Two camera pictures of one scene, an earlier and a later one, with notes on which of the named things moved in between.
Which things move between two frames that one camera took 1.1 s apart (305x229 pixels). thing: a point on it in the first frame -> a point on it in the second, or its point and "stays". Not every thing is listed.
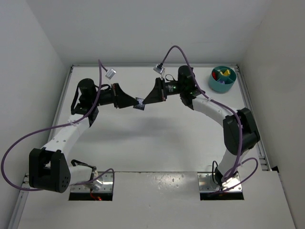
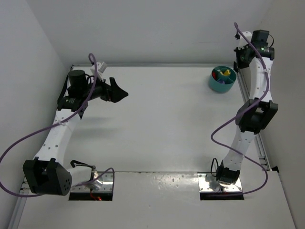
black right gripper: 161,89 -> 237,55
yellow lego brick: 226,73 stays
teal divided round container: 222,78 stays
